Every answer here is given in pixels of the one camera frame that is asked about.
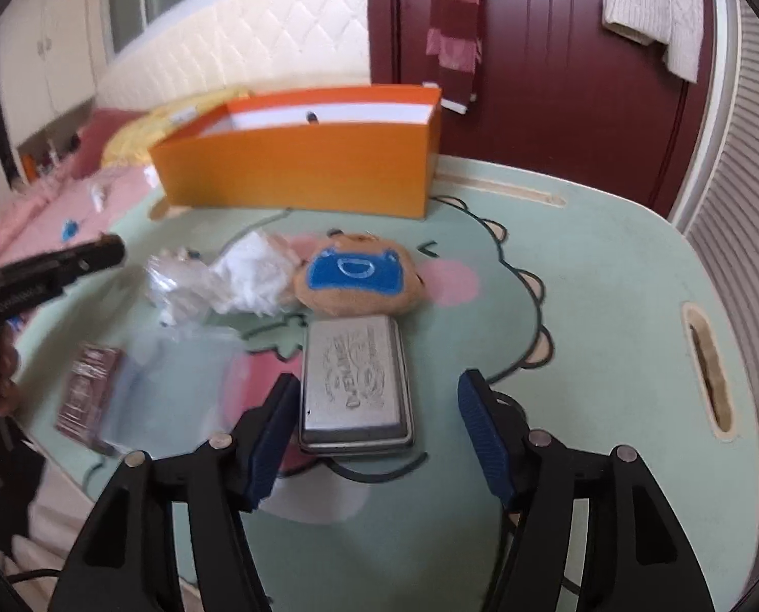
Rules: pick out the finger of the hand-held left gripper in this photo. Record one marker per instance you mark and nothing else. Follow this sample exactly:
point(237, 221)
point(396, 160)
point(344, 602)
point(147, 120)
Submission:
point(92, 255)

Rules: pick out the dark red door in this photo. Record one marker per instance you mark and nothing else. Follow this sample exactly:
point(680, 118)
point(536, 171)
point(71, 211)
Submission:
point(545, 108)

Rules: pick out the pink duvet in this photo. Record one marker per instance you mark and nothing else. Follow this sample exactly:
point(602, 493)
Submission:
point(35, 217)

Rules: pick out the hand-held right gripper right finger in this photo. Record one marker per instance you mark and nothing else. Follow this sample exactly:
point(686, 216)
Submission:
point(481, 440)

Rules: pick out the dusty red pillow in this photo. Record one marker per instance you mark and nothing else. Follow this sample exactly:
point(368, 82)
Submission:
point(102, 131)

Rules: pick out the brown bear plush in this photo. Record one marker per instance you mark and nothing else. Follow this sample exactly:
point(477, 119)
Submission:
point(354, 274)

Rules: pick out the clear plastic bag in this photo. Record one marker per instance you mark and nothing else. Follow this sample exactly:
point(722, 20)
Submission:
point(163, 389)

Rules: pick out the yellow cartoon pillow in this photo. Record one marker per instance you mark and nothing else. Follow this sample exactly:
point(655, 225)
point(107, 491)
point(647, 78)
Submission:
point(137, 131)

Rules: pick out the white charger adapter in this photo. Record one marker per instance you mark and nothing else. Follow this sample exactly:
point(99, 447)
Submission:
point(99, 194)

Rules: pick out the brown card box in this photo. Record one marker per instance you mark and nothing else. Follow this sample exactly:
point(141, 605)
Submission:
point(86, 395)

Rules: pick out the small blue toy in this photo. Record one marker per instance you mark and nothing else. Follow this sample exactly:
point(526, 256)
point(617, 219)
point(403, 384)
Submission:
point(69, 231)

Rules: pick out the red striped scarf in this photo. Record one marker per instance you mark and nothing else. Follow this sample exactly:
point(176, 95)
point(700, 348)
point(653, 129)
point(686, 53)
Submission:
point(453, 32)

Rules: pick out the white slatted panel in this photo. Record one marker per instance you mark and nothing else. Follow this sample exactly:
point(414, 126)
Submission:
point(749, 204)

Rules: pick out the white tissue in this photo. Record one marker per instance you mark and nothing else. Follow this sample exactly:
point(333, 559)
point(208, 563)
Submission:
point(252, 274)

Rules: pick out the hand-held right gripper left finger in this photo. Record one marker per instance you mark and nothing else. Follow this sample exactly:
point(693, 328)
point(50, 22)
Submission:
point(271, 446)

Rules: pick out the cream padded headboard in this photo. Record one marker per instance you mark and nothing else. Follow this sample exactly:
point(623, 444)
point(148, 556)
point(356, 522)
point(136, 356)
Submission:
point(258, 38)

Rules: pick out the white knitted sweater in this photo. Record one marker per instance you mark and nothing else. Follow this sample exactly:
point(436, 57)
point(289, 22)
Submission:
point(653, 6)

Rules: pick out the silver metal tin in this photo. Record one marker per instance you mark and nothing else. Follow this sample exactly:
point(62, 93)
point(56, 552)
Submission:
point(354, 382)

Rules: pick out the cream cabinet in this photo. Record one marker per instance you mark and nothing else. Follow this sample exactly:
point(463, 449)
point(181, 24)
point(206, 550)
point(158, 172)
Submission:
point(48, 57)

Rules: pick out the orange cardboard box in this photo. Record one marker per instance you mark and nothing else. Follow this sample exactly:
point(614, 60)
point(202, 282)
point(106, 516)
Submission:
point(290, 166)

